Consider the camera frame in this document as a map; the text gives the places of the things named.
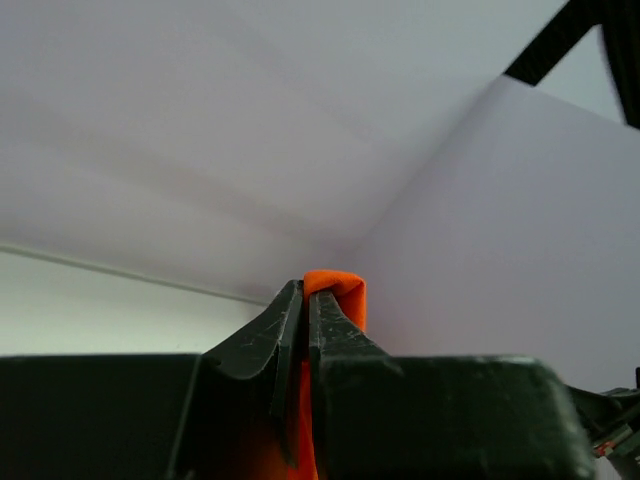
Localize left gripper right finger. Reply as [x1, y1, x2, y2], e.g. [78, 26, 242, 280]
[309, 291, 400, 479]

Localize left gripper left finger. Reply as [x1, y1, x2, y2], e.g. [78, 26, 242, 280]
[202, 280, 304, 467]

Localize orange t shirt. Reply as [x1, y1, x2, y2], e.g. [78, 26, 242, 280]
[287, 270, 367, 480]

